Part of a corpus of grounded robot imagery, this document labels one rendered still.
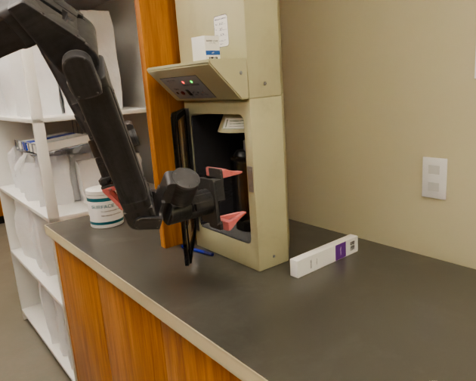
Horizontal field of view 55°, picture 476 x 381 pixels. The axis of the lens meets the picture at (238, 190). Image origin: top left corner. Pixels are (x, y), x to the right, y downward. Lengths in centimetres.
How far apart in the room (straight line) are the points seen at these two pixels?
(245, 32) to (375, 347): 77
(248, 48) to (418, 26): 47
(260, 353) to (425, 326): 35
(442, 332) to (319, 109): 86
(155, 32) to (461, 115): 89
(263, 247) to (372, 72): 61
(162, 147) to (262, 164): 38
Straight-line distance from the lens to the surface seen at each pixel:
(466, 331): 106
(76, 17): 71
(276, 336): 99
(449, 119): 134
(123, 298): 147
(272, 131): 124
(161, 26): 149
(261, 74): 122
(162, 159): 148
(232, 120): 130
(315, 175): 165
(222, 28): 127
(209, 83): 120
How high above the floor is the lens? 145
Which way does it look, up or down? 13 degrees down
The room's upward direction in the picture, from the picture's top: 4 degrees counter-clockwise
